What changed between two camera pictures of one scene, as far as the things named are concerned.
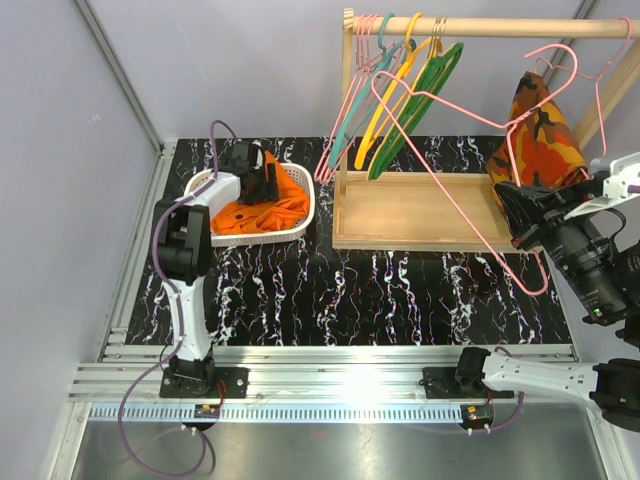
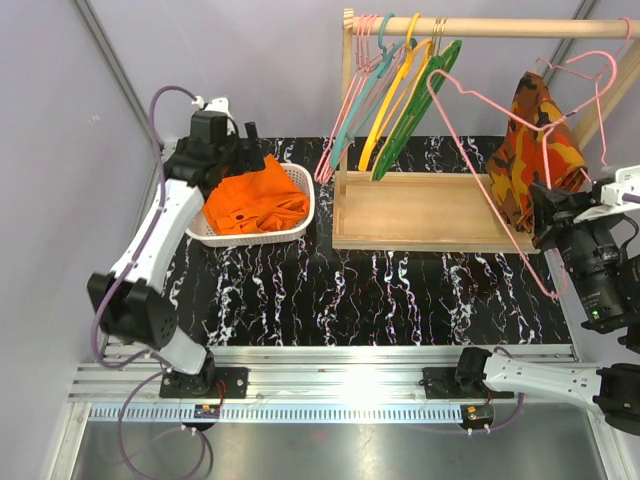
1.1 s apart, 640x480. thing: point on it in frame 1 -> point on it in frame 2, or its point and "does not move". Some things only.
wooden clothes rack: x=393 y=211 does not move
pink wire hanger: x=595 y=78 -> x=545 y=129
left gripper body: x=261 y=190 -> x=233 y=158
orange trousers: x=291 y=208 does not move
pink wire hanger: x=540 y=290 -> x=557 y=124
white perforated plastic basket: x=299 y=173 does not move
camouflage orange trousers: x=541 y=144 does not move
